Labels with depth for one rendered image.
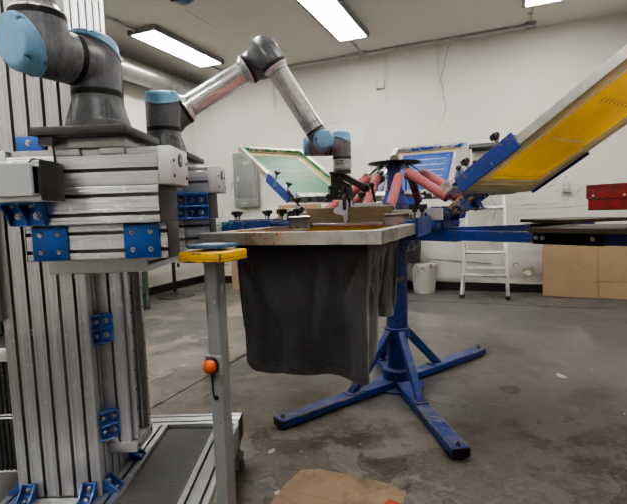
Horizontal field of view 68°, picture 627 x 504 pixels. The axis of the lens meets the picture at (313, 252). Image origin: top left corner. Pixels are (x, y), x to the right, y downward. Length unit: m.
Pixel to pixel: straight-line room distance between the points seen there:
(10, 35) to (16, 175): 0.29
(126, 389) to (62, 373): 0.18
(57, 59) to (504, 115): 5.30
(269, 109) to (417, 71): 2.09
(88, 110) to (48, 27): 0.18
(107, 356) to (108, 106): 0.73
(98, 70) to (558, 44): 5.45
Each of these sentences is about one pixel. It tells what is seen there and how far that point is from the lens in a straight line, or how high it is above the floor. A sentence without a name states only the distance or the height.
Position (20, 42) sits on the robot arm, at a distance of 1.20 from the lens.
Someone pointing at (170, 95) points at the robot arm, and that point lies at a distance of 1.75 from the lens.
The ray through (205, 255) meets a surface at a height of 0.95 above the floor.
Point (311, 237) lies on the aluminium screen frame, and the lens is 1.30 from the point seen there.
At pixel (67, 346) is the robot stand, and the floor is 0.68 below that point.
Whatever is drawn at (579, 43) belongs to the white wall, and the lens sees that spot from 6.20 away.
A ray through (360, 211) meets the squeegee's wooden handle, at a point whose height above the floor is 1.04.
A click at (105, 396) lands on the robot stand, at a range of 1.59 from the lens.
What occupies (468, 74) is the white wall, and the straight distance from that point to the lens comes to 6.13.
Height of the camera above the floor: 1.05
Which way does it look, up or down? 5 degrees down
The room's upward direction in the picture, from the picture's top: 2 degrees counter-clockwise
